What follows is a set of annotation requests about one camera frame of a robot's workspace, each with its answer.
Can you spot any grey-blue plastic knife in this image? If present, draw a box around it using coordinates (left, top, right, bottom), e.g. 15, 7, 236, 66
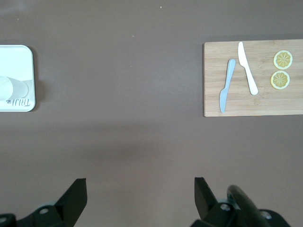
219, 58, 236, 114

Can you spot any white paper cup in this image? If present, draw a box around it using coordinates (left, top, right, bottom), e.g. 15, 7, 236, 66
0, 75, 29, 101

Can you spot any white plastic knife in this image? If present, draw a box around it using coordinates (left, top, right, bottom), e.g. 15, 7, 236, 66
238, 41, 258, 96

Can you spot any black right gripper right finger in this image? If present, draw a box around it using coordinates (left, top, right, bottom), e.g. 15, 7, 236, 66
190, 176, 251, 227

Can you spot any yellow lemon slice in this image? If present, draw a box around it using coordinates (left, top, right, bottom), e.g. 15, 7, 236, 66
273, 50, 293, 70
270, 70, 290, 90

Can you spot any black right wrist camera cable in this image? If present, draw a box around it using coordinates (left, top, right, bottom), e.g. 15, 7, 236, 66
226, 184, 272, 227

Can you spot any brown table cover sheet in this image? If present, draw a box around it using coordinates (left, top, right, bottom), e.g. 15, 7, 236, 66
0, 0, 303, 227

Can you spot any cream tray with bear print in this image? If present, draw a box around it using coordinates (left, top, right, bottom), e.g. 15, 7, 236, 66
0, 44, 36, 112

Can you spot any bamboo cutting board, metal handle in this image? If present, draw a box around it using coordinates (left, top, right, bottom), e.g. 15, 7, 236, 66
203, 39, 303, 118

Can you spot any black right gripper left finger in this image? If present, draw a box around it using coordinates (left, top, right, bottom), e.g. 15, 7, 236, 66
0, 178, 88, 227

